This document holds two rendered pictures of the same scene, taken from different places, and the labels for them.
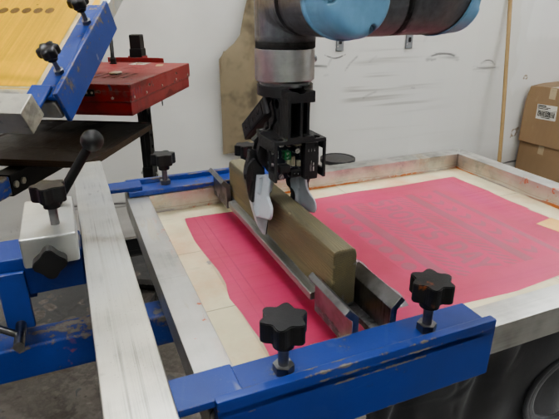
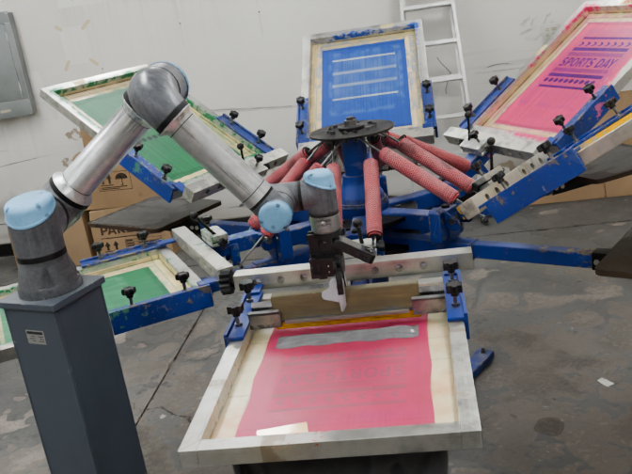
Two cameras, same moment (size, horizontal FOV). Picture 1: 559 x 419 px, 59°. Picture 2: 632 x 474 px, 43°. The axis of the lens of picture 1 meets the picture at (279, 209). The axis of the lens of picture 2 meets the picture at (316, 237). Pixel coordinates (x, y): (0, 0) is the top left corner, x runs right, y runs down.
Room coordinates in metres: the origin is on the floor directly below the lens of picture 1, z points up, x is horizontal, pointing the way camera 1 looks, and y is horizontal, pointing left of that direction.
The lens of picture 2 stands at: (1.63, -1.67, 1.82)
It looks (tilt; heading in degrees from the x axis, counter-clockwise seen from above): 18 degrees down; 122
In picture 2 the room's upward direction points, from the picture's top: 9 degrees counter-clockwise
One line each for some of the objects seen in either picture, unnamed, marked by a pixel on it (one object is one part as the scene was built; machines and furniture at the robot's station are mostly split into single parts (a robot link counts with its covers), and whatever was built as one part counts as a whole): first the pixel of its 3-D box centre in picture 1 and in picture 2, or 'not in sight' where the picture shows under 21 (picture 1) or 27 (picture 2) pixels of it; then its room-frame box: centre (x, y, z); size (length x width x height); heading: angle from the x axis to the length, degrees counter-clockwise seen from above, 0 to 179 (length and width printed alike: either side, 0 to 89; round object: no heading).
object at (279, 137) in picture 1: (287, 131); (326, 253); (0.63, -0.01, 1.16); 0.09 x 0.08 x 0.12; 23
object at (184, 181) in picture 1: (207, 190); (454, 302); (0.90, 0.14, 0.97); 0.30 x 0.05 x 0.07; 113
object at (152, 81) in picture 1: (103, 83); not in sight; (1.74, 0.61, 1.06); 0.61 x 0.46 x 0.12; 173
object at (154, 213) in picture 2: not in sight; (229, 226); (-0.34, 0.86, 0.91); 1.34 x 0.40 x 0.08; 173
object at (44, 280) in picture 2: not in sight; (45, 269); (0.09, -0.43, 1.25); 0.15 x 0.15 x 0.10
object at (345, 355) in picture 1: (357, 370); (245, 322); (0.39, -0.08, 0.97); 0.30 x 0.05 x 0.07; 113
